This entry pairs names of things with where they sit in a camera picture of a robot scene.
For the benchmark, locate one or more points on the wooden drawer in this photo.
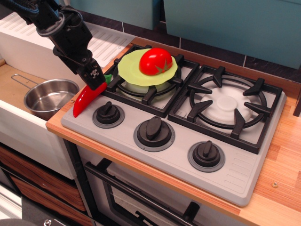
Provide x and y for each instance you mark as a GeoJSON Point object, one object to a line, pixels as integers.
{"type": "Point", "coordinates": [48, 179]}
{"type": "Point", "coordinates": [53, 205]}

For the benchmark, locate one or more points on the upper wooden drawer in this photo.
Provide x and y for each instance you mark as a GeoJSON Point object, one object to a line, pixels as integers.
{"type": "Point", "coordinates": [48, 179]}

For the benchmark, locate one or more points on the black middle stove knob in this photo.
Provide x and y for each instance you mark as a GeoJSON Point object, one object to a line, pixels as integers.
{"type": "Point", "coordinates": [154, 135]}

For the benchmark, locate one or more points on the black right burner grate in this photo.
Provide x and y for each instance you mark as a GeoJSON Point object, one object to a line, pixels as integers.
{"type": "Point", "coordinates": [228, 107]}

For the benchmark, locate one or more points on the red toy chili pepper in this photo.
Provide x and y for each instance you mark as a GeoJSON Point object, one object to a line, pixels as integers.
{"type": "Point", "coordinates": [87, 95]}

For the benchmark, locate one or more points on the red toy tomato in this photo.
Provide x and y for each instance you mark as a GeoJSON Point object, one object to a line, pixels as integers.
{"type": "Point", "coordinates": [155, 61]}

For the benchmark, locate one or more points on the black left stove knob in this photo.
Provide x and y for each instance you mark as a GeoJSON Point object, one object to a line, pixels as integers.
{"type": "Point", "coordinates": [108, 116]}

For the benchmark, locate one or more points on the black right stove knob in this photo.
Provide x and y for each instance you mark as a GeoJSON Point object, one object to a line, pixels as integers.
{"type": "Point", "coordinates": [206, 157]}

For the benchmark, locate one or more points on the black stove knob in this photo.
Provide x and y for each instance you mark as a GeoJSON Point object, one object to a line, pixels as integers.
{"type": "Point", "coordinates": [108, 116]}
{"type": "Point", "coordinates": [206, 157]}
{"type": "Point", "coordinates": [154, 135]}

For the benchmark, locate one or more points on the light green plastic plate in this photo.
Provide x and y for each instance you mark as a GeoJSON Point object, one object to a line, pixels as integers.
{"type": "Point", "coordinates": [128, 69]}

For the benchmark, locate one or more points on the white toy sink unit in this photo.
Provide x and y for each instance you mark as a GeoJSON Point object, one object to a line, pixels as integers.
{"type": "Point", "coordinates": [27, 59]}

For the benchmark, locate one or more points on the black burner grate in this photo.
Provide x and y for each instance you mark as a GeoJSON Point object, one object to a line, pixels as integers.
{"type": "Point", "coordinates": [228, 107]}
{"type": "Point", "coordinates": [157, 99]}

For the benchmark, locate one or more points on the lower wooden drawer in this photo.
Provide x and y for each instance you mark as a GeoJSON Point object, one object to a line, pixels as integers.
{"type": "Point", "coordinates": [53, 205]}

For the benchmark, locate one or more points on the grey toy stove top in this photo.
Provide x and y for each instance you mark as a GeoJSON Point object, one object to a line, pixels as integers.
{"type": "Point", "coordinates": [234, 182]}

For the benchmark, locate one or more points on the black left burner grate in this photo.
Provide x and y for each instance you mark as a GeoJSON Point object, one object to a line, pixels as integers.
{"type": "Point", "coordinates": [157, 99]}

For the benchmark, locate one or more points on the small steel saucepan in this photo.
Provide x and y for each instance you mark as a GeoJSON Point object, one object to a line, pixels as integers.
{"type": "Point", "coordinates": [45, 99]}

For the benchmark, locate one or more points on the toy oven door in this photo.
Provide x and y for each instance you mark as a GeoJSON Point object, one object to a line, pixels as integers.
{"type": "Point", "coordinates": [128, 212]}

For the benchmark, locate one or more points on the black oven door handle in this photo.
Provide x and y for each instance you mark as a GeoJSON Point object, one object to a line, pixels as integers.
{"type": "Point", "coordinates": [100, 171]}

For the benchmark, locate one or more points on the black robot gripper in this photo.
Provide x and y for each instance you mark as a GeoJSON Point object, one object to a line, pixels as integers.
{"type": "Point", "coordinates": [65, 27]}

